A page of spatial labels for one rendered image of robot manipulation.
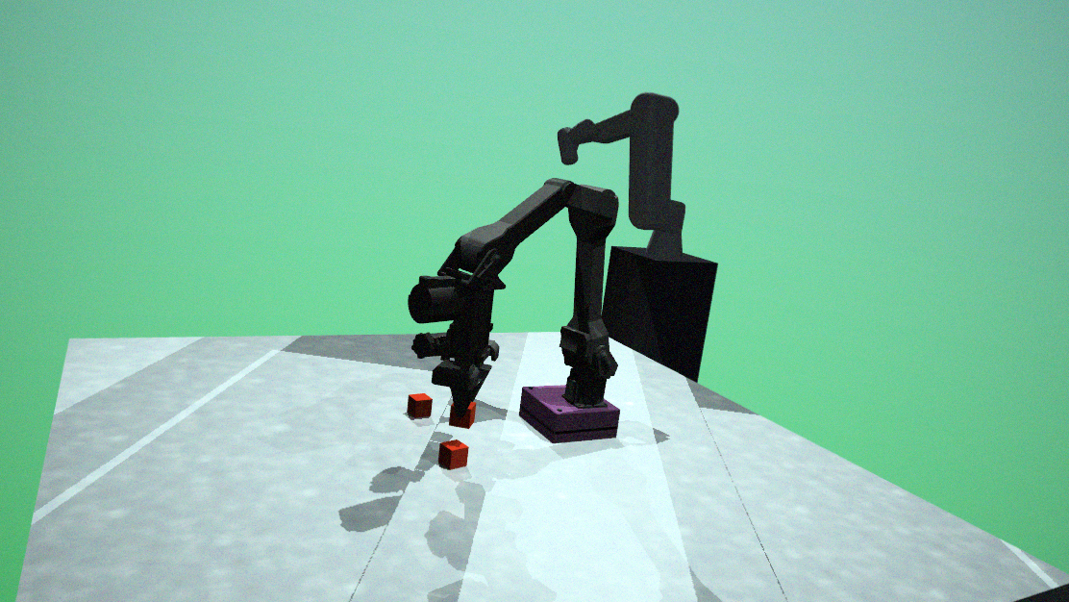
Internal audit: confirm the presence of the red cube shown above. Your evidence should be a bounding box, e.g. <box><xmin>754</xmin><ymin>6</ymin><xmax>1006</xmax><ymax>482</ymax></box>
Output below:
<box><xmin>449</xmin><ymin>402</ymin><xmax>476</xmax><ymax>429</ymax></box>
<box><xmin>407</xmin><ymin>393</ymin><xmax>433</xmax><ymax>418</ymax></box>
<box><xmin>438</xmin><ymin>439</ymin><xmax>469</xmax><ymax>470</ymax></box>

